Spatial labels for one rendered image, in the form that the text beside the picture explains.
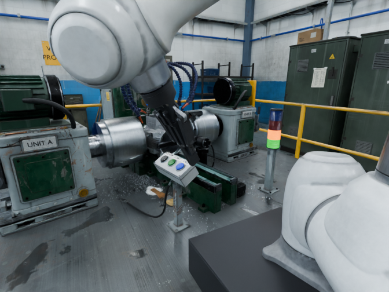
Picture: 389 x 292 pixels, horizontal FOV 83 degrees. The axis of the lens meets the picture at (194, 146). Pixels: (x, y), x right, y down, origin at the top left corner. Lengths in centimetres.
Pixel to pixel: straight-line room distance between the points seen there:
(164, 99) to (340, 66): 375
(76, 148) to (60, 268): 43
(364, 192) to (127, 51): 34
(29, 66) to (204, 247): 597
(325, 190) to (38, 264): 82
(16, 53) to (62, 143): 541
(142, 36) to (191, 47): 687
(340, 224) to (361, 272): 6
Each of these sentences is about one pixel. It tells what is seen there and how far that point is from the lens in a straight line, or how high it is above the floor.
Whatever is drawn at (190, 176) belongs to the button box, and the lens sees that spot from 74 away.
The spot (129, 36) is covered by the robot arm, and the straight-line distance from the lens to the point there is 26.
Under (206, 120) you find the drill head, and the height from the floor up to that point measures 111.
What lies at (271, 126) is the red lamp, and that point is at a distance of 110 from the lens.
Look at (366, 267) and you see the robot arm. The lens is 37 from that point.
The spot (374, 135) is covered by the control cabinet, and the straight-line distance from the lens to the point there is 389.
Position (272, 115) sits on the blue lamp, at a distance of 109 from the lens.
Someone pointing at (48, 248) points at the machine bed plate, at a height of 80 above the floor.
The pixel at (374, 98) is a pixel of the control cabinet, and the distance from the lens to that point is 387.
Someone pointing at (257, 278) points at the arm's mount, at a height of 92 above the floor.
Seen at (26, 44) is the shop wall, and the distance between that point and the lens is 634.
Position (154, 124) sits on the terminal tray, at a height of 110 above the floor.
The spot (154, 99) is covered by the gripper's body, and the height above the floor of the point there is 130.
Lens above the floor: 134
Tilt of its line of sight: 16 degrees down
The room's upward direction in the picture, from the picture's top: straight up
